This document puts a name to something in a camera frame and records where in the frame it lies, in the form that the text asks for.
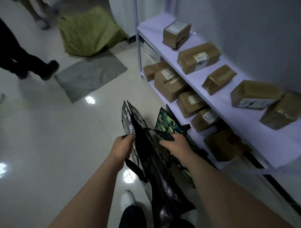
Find large cardboard box white label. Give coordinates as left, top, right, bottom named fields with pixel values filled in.
left=154, top=68, right=189, bottom=103

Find long cardboard box white label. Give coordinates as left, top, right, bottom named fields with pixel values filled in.
left=177, top=42, right=222, bottom=75

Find green sack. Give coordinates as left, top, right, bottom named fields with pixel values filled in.
left=58, top=6, right=128, bottom=57

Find flat cardboard box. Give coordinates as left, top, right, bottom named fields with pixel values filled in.
left=143, top=62, right=170, bottom=82

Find white metal shelf unit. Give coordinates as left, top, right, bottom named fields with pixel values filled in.
left=133, top=0, right=301, bottom=216

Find small cardboard box handwritten label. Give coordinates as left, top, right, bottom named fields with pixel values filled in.
left=191, top=108, right=221, bottom=132

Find white shoe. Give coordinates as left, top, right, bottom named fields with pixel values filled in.
left=120, top=190, right=136, bottom=212

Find person's right hand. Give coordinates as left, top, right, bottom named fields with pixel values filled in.
left=159, top=134, right=197, bottom=166

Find gray floor mat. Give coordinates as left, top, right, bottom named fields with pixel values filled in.
left=54, top=50, right=128, bottom=103

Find person's left forearm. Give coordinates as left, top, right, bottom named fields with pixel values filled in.
left=48, top=155, right=125, bottom=228

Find person's left hand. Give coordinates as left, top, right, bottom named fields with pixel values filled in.
left=109, top=134, right=136, bottom=166

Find taped plain cardboard box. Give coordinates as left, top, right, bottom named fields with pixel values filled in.
left=260, top=92, right=301, bottom=130
left=201, top=65, right=237, bottom=96

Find black trousers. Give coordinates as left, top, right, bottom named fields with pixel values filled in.
left=119, top=205, right=195, bottom=228

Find camouflage tote bag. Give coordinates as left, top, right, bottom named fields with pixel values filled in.
left=121, top=101, right=218, bottom=228

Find small cardboard box white label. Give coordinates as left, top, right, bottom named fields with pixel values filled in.
left=163, top=19, right=192, bottom=50

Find cardboard box red mark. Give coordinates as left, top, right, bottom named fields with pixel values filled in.
left=204, top=129, right=250, bottom=162

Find cardboard box blue white label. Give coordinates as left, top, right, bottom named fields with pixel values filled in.
left=230, top=80, right=283, bottom=110

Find person's right forearm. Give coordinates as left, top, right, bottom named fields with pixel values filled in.
left=182, top=153, right=295, bottom=228

